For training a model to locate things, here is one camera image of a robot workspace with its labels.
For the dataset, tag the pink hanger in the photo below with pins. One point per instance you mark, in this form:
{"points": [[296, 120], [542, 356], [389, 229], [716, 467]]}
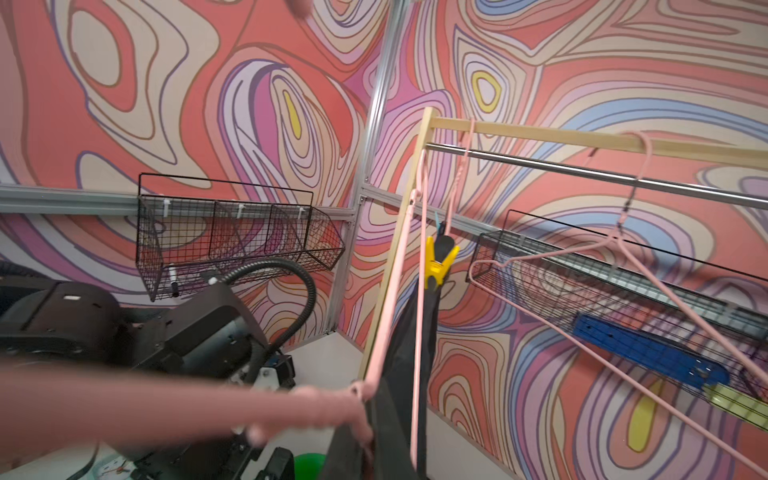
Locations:
{"points": [[628, 425], [190, 253], [458, 176]]}

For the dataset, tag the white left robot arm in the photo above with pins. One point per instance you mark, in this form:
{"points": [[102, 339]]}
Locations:
{"points": [[211, 335]]}

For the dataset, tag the yellow clothespin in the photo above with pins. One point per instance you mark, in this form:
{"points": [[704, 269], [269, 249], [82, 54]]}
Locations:
{"points": [[440, 254]]}

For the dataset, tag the teal clothespin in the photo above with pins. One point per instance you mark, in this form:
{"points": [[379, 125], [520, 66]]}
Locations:
{"points": [[439, 224]]}

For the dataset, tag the black t-shirt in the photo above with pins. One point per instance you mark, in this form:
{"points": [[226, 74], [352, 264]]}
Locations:
{"points": [[390, 411]]}

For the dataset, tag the green perforated plastic basket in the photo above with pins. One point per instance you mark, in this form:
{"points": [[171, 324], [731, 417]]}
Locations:
{"points": [[308, 466]]}

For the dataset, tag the aluminium frame post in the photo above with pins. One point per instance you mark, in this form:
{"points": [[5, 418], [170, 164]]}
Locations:
{"points": [[396, 19]]}

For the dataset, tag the black wire basket left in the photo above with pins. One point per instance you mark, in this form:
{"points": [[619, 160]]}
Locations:
{"points": [[190, 230]]}

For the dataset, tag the black wire basket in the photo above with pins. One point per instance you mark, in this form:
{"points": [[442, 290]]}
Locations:
{"points": [[599, 281], [190, 230]]}

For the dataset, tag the wooden clothes rack frame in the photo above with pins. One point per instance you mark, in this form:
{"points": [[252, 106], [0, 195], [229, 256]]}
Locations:
{"points": [[705, 246]]}

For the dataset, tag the black wire basket back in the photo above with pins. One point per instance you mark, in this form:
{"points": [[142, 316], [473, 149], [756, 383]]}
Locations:
{"points": [[599, 281]]}

